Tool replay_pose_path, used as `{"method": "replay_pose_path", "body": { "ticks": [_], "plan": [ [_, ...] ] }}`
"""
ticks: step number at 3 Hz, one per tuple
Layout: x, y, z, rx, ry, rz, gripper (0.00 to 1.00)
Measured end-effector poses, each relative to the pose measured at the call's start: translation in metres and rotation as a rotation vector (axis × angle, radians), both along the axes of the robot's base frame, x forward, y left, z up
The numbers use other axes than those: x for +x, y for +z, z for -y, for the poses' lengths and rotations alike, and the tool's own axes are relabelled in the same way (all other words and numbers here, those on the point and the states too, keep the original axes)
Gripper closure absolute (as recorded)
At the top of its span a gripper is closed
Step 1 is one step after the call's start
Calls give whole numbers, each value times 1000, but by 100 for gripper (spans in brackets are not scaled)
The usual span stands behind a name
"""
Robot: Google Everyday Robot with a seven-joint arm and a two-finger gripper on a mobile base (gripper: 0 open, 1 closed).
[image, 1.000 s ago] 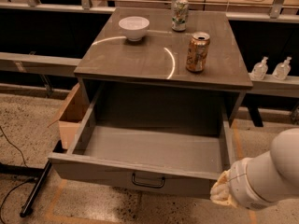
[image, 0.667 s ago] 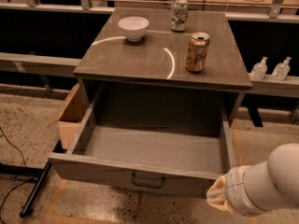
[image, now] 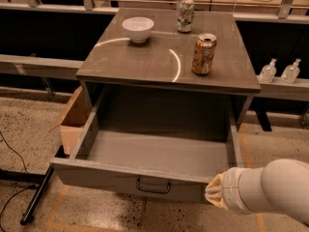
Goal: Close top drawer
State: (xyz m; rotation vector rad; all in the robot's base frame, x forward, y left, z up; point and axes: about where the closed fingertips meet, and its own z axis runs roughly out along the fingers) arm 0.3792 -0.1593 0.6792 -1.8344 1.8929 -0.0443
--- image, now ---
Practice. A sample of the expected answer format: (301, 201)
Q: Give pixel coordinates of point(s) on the black metal floor bar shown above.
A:
(40, 188)

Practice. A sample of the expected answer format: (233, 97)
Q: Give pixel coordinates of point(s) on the green white soda can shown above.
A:
(185, 16)

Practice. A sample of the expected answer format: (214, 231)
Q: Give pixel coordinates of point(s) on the black drawer handle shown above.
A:
(156, 190)

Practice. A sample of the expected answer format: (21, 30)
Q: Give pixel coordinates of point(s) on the white ceramic bowl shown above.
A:
(138, 29)

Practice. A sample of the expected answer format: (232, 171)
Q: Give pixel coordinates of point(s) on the grey metal rail frame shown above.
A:
(277, 11)

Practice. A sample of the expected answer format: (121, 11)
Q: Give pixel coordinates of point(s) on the yellow foam covered gripper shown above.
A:
(231, 188)

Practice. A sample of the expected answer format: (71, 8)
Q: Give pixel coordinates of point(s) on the grey wooden cabinet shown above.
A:
(165, 59)

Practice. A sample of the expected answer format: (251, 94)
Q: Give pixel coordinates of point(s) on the grey top drawer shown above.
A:
(157, 136)

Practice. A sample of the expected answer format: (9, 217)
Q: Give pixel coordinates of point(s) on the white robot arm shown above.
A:
(281, 187)

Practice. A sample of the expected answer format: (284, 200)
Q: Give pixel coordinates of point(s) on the orange gold soda can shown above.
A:
(203, 53)

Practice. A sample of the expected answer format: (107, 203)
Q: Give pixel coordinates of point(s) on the clear sanitizer pump bottle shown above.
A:
(268, 72)

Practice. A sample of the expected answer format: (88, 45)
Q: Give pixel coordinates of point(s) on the open cardboard box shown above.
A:
(71, 120)

